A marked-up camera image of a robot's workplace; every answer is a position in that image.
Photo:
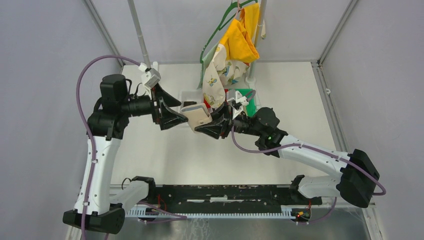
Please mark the green clothes hanger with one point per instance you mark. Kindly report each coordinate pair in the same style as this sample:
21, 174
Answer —
224, 21

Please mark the clear plastic bin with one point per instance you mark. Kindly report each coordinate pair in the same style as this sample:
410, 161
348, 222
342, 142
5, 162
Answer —
191, 95

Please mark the metal rack pole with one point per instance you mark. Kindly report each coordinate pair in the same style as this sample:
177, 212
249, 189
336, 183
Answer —
139, 33
263, 5

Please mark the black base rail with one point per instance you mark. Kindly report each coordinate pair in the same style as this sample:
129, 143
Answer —
227, 199

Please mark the red plastic bin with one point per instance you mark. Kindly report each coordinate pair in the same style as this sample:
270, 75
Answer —
214, 99

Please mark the left metal rack pole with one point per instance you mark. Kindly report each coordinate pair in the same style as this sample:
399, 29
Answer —
139, 33

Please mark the white slotted cable duct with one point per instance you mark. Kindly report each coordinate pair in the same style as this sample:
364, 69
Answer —
141, 211

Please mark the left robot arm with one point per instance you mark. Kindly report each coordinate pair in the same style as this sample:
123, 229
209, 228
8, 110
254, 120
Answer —
95, 209

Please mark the yellow patterned garment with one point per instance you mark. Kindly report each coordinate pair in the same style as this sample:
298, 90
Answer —
229, 58

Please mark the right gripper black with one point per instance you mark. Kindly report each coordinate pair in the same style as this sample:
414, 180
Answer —
223, 121

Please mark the right metal rack pole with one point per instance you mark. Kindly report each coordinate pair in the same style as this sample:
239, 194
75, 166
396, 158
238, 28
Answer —
263, 5

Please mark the beige card holder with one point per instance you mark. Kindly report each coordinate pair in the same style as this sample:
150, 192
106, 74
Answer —
197, 115

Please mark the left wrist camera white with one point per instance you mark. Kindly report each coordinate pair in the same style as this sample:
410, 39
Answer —
149, 76

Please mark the black card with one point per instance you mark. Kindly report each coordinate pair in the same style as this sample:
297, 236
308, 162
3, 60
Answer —
188, 103

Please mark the green plastic bin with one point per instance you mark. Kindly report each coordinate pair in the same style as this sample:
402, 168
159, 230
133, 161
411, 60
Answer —
249, 110

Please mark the left white rack foot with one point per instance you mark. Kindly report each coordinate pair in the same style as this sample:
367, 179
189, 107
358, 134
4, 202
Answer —
155, 65

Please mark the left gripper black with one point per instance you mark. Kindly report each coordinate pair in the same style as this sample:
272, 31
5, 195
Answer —
168, 117

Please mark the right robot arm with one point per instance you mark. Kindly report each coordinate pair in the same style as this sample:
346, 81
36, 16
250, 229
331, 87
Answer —
348, 175

